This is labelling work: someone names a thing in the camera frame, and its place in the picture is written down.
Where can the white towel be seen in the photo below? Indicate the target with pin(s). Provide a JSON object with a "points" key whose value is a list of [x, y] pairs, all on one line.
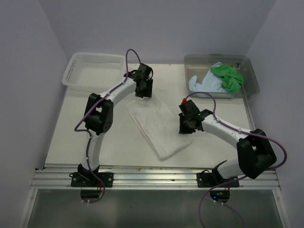
{"points": [[159, 126]]}

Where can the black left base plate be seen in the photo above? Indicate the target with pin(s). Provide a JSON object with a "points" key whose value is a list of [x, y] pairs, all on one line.
{"points": [[80, 181]]}

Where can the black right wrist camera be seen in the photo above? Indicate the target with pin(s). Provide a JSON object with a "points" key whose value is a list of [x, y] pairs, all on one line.
{"points": [[188, 108]]}

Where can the green towel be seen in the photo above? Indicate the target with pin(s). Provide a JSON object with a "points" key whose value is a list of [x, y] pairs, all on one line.
{"points": [[232, 80]]}

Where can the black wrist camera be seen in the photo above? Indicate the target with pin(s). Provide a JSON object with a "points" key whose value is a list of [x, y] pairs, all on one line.
{"points": [[188, 108], [143, 72]]}

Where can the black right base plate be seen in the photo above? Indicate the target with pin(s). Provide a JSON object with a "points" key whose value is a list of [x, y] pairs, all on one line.
{"points": [[207, 179]]}

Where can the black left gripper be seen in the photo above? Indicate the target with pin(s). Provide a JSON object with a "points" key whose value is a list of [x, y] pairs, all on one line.
{"points": [[148, 92]]}

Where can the white plastic basket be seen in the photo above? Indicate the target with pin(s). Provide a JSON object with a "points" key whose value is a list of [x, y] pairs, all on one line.
{"points": [[94, 72]]}

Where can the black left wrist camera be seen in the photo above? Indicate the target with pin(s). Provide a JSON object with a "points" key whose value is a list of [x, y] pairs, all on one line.
{"points": [[143, 72]]}

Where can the light blue towel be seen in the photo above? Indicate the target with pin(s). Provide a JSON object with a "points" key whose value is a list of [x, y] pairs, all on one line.
{"points": [[210, 83]]}

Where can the grey transparent plastic bin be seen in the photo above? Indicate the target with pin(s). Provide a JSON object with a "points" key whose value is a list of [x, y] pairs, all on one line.
{"points": [[199, 65]]}

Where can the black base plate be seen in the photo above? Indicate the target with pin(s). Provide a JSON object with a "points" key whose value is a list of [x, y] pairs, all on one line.
{"points": [[207, 179], [80, 181]]}

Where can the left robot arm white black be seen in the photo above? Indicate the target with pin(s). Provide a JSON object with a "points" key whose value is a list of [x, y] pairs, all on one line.
{"points": [[98, 119]]}

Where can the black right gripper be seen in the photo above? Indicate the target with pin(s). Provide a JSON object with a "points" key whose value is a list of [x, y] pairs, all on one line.
{"points": [[183, 130]]}

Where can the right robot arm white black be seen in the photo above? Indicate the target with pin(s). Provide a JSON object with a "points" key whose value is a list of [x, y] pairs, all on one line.
{"points": [[254, 151]]}

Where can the aluminium mounting rail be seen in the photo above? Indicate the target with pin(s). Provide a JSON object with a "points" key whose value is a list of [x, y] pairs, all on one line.
{"points": [[146, 178]]}

